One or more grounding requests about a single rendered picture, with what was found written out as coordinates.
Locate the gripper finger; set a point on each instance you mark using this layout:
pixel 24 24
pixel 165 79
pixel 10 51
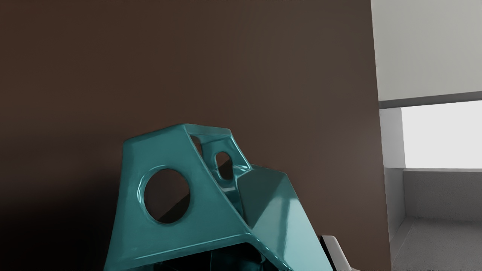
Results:
pixel 334 252

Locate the teal faceted mug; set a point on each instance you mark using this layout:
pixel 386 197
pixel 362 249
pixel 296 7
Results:
pixel 211 210

